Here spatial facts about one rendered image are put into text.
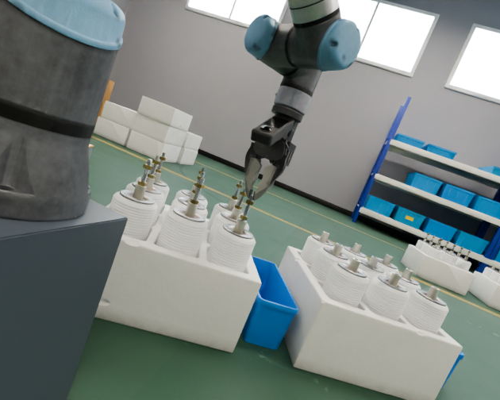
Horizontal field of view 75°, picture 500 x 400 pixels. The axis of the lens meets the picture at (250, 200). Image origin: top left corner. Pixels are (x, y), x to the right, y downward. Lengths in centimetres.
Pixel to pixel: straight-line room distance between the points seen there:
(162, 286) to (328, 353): 42
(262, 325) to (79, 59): 68
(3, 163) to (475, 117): 615
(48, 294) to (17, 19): 26
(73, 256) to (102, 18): 24
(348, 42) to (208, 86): 604
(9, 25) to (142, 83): 690
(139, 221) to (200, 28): 641
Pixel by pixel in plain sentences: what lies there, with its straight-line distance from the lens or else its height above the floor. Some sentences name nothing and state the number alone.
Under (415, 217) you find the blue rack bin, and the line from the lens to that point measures 522.
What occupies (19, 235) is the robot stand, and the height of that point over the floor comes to 30.
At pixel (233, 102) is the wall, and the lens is 631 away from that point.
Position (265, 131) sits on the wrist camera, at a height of 48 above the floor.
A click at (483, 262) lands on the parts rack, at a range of 553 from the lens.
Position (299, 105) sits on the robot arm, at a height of 56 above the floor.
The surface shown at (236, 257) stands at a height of 21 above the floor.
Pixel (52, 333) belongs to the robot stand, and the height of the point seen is 16.
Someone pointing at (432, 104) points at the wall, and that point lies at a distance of 613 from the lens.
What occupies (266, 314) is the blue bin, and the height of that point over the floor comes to 9.
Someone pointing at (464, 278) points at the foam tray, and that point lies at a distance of 303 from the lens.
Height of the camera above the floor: 44
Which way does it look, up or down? 8 degrees down
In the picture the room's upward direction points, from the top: 22 degrees clockwise
